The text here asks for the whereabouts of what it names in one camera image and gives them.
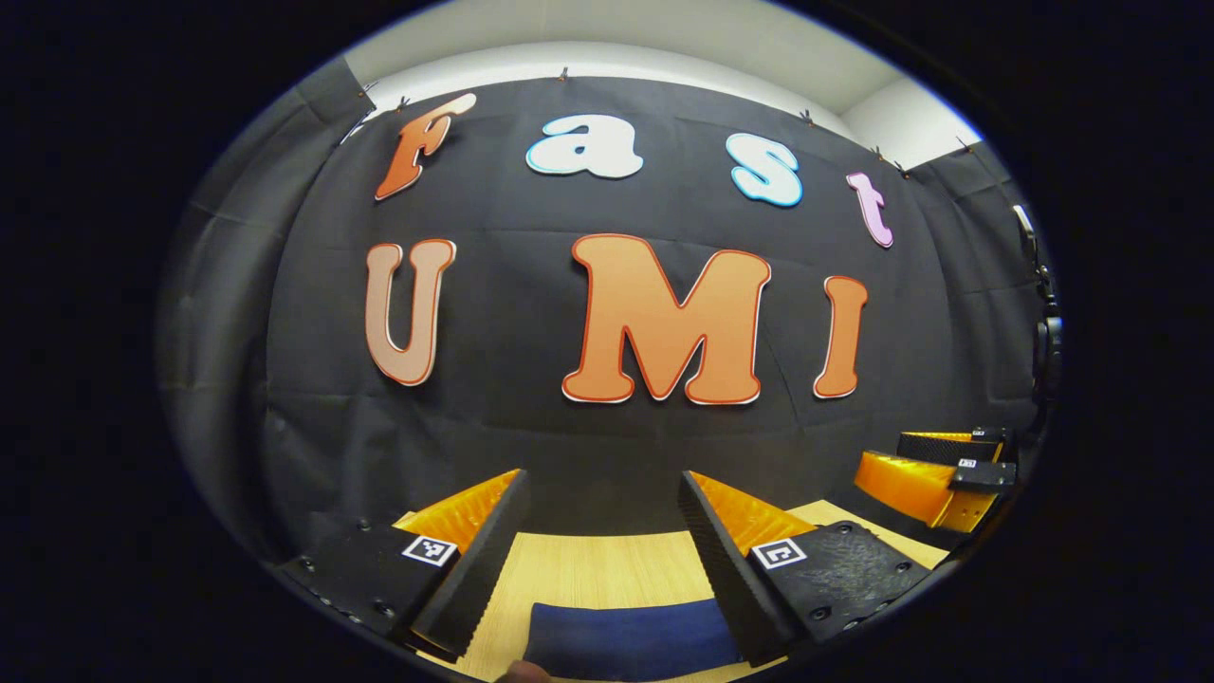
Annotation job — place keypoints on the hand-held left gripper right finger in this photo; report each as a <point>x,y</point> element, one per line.
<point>726,579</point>

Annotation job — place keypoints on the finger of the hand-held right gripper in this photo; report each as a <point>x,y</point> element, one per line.
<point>901,484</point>
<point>948,448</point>

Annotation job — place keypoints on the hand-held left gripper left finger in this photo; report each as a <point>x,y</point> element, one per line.
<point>479,579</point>

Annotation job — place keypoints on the blue jeans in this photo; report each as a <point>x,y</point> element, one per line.
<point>626,640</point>

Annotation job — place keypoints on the black backdrop cloth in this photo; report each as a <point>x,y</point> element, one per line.
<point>531,446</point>

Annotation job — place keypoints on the dark metal stand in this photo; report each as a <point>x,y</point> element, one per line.
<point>1048,337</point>

